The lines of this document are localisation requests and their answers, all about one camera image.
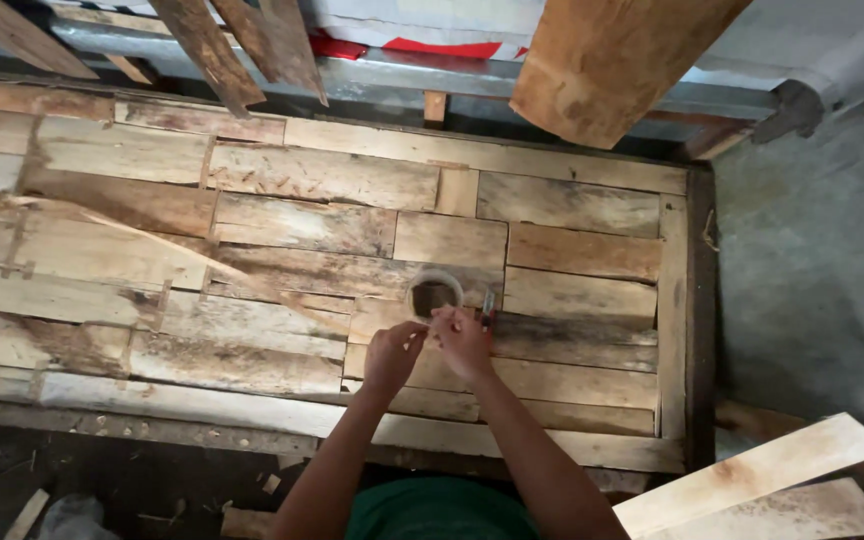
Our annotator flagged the person's green shirt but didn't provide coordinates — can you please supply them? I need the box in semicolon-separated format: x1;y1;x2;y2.
343;475;543;540

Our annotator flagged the wide brown wooden board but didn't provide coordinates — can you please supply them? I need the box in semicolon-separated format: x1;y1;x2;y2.
508;0;753;150

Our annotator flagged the red and white sheet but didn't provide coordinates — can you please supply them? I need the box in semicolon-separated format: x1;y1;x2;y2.
303;0;547;63

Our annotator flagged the short wooden support block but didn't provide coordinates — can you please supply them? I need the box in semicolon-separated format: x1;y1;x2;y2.
423;90;449;126

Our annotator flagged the weathered leaning wooden plank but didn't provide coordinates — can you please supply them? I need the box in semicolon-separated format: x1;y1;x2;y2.
0;0;100;81
147;0;267;119
210;0;329;108

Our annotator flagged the small wooden offcut strip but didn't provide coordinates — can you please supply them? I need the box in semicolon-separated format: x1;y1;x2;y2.
2;488;51;540

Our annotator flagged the person's right hand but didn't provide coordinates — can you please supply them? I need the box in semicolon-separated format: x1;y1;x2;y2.
429;305;495;384

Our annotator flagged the person's left hand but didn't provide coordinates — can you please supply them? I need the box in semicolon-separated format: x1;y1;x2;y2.
362;321;430;400

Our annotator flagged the small brown wooden block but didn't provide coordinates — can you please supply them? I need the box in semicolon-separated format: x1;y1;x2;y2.
219;506;277;540

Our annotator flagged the pale stained wooden plank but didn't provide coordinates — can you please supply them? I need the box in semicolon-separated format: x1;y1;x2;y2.
637;477;864;540

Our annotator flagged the grey tarpaulin sheet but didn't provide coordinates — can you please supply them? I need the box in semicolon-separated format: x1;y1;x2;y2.
681;0;864;115

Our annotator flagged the clear adhesive tape roll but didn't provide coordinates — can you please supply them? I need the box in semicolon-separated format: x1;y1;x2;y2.
405;268;465;325

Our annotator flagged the grey metal beam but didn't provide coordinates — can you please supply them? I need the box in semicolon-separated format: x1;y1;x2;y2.
48;16;780;123

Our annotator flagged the pale long wooden plank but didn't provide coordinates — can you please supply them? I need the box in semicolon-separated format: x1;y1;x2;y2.
612;411;864;538

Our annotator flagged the large patchwork wooden plank panel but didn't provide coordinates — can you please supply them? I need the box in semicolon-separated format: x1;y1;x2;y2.
0;73;718;475

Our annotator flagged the grey crumpled bag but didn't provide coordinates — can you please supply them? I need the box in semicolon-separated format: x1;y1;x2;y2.
36;494;120;540

